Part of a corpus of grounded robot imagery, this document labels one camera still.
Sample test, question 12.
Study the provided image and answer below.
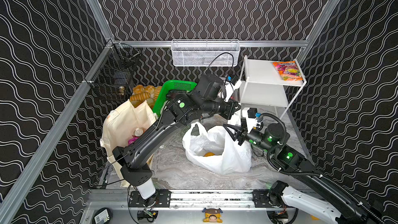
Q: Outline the white plastic grocery bag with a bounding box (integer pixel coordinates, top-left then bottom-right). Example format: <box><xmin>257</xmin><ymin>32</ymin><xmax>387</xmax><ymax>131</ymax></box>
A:
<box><xmin>182</xmin><ymin>122</ymin><xmax>252</xmax><ymax>175</ymax></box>

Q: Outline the red soda can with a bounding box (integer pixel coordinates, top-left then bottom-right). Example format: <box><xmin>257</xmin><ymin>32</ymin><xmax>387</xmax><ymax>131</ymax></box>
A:
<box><xmin>133</xmin><ymin>127</ymin><xmax>145</xmax><ymax>137</ymax></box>

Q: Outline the purple snack bag shelf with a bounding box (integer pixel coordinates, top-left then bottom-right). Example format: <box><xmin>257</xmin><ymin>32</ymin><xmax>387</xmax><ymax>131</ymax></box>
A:
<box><xmin>127</xmin><ymin>136</ymin><xmax>138</xmax><ymax>146</ymax></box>

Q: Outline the cream canvas tote bag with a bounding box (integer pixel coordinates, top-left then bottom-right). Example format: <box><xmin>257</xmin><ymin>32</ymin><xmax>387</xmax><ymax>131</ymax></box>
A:
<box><xmin>100</xmin><ymin>99</ymin><xmax>164</xmax><ymax>188</ymax></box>

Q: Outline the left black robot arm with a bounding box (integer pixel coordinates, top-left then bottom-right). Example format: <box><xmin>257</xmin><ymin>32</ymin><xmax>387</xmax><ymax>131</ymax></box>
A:
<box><xmin>113</xmin><ymin>75</ymin><xmax>241</xmax><ymax>200</ymax></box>

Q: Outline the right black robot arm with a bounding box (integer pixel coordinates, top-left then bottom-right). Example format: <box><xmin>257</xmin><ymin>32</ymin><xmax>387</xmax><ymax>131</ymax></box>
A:
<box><xmin>223</xmin><ymin>113</ymin><xmax>384</xmax><ymax>224</ymax></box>

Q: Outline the yellow potato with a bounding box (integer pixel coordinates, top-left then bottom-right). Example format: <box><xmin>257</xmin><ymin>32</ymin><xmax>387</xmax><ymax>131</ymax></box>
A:
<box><xmin>204</xmin><ymin>152</ymin><xmax>215</xmax><ymax>157</ymax></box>

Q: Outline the white two-tier shelf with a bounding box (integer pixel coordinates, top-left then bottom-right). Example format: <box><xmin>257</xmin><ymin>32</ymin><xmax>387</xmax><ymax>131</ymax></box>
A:
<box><xmin>239</xmin><ymin>56</ymin><xmax>307</xmax><ymax>118</ymax></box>

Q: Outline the green plastic basket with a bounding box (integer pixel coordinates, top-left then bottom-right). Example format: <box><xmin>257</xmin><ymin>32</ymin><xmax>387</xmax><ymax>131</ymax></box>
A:
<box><xmin>153</xmin><ymin>80</ymin><xmax>197</xmax><ymax>117</ymax></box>

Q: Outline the orange candy bag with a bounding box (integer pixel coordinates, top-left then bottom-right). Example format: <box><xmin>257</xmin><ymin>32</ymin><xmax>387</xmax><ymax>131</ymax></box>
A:
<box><xmin>273</xmin><ymin>61</ymin><xmax>303</xmax><ymax>81</ymax></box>

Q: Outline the cartoon figure sticker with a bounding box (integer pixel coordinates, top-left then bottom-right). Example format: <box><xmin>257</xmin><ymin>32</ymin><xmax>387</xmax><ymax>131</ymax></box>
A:
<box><xmin>202</xmin><ymin>208</ymin><xmax>223</xmax><ymax>224</ymax></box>

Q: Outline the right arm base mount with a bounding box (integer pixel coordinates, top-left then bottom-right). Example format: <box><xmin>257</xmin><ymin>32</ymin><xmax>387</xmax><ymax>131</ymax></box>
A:
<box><xmin>252</xmin><ymin>180</ymin><xmax>289</xmax><ymax>208</ymax></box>

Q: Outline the white wire wall basket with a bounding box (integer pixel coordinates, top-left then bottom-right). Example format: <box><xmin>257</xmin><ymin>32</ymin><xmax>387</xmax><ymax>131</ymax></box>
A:
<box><xmin>171</xmin><ymin>39</ymin><xmax>240</xmax><ymax>67</ymax></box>

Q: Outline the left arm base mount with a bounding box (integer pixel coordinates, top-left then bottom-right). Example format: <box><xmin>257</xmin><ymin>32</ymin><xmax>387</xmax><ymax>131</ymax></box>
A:
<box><xmin>128</xmin><ymin>189</ymin><xmax>172</xmax><ymax>208</ymax></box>

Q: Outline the black wire wall basket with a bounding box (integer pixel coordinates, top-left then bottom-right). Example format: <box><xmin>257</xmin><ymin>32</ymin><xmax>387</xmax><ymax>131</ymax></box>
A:
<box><xmin>89</xmin><ymin>43</ymin><xmax>142</xmax><ymax>102</ymax></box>

